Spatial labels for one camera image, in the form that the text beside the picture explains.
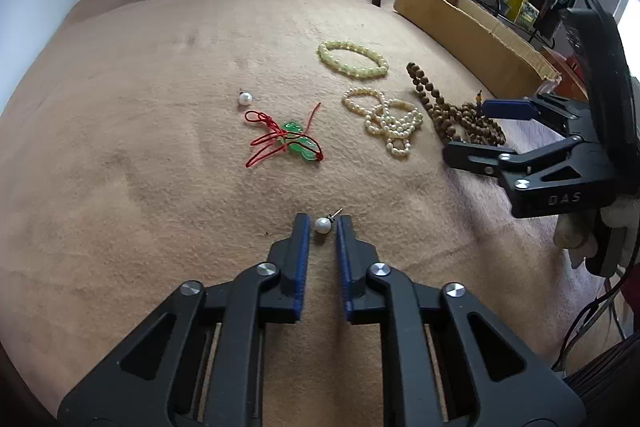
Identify green pendant with red cord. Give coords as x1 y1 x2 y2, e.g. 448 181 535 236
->
243 102 325 168

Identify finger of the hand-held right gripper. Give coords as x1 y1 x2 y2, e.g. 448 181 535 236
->
442 135 587 181
481 93 592 138

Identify bundle of cables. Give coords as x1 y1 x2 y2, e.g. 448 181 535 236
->
550 257 640 375

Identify cardboard box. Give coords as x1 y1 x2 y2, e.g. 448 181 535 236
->
393 0 563 96

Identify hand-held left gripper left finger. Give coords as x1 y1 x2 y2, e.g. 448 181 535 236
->
57 213 312 427

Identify person's right hand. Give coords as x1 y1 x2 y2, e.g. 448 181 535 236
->
553 196 640 269

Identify brown wooden bead necklace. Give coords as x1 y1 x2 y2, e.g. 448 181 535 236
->
405 61 507 148

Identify yellow green box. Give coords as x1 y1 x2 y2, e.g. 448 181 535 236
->
504 0 542 28

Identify white pearl necklace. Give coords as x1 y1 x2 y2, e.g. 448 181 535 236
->
341 86 425 160

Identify yellow bead bracelet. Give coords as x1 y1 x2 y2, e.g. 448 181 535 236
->
317 39 390 79

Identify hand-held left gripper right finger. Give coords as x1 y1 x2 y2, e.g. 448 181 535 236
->
336 215 586 427

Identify tan blanket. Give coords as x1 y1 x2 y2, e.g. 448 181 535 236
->
0 0 621 427

